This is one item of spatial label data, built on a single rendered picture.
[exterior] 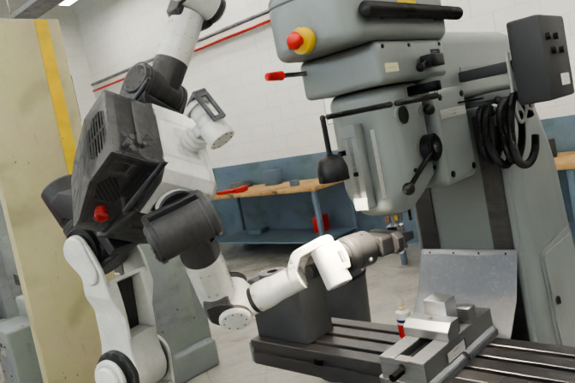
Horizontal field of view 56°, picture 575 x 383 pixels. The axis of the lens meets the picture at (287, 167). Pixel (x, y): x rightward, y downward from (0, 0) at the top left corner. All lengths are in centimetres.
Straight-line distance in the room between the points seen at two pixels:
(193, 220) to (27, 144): 165
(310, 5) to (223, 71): 690
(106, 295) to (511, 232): 115
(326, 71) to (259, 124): 636
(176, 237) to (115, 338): 50
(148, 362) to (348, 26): 101
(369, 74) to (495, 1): 457
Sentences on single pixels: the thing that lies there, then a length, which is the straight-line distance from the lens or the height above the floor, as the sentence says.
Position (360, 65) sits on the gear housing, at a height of 168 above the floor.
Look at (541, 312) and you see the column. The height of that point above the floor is 89.
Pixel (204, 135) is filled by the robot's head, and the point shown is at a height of 159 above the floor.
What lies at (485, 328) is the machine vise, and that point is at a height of 96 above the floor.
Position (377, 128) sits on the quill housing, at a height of 153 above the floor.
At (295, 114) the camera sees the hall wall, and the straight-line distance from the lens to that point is 722.
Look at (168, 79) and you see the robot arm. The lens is 146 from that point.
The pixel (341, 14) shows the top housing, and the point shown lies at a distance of 123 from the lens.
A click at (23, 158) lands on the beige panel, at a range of 270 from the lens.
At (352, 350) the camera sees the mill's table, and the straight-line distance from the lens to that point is 164.
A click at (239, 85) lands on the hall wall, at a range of 792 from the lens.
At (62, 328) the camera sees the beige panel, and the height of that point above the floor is 88.
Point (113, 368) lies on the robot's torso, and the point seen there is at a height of 105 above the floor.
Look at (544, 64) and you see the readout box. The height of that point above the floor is 160.
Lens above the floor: 157
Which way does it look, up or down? 4 degrees down
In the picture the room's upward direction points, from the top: 11 degrees counter-clockwise
